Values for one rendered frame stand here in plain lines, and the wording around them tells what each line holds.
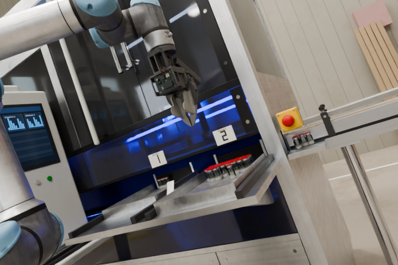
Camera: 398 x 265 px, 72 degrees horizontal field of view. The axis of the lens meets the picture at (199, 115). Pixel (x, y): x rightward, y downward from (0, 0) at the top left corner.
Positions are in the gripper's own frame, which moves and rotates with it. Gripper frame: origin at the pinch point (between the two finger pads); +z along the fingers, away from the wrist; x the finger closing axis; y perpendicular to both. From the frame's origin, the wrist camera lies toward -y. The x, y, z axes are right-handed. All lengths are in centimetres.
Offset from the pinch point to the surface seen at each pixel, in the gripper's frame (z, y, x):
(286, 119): 9.5, -32.0, 17.7
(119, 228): 21.9, 4.5, -32.7
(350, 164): 34, -50, 31
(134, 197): 20, -28, -54
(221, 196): 20.5, 2.0, 1.4
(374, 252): 110, -127, 22
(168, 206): 19.7, 1.8, -15.2
